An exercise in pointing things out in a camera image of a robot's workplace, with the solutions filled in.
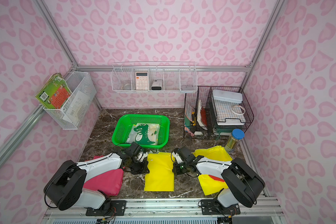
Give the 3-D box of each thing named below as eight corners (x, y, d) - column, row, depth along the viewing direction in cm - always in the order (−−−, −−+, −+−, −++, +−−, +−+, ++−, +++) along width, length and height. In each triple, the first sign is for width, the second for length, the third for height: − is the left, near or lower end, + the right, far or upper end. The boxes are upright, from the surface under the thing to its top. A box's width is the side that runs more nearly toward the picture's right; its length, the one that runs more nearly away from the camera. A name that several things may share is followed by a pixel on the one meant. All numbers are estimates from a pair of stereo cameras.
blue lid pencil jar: (224, 154, 95) (234, 138, 79) (222, 145, 99) (231, 128, 84) (234, 154, 95) (246, 138, 79) (232, 145, 99) (242, 128, 84)
